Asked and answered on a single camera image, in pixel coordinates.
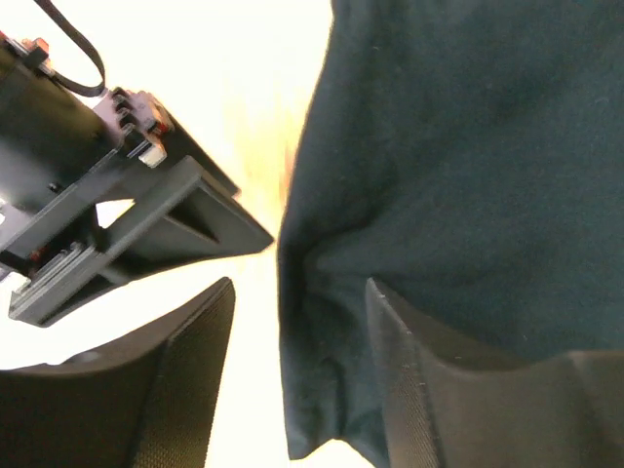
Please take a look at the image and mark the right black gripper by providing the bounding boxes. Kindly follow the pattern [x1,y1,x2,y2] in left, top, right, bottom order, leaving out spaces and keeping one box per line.
[1,36,203,327]

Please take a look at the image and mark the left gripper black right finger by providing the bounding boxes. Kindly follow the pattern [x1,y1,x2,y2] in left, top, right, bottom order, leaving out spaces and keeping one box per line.
[366,280,623,468]

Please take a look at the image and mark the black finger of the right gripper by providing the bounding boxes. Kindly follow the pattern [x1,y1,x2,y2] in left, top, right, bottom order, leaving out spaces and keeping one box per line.
[97,125,273,273]

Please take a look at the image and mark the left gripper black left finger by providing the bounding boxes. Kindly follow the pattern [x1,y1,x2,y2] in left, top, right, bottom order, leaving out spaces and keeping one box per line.
[1,278,235,468]

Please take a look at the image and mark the black t shirt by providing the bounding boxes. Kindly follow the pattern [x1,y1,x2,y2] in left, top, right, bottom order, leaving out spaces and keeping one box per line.
[278,1,623,467]

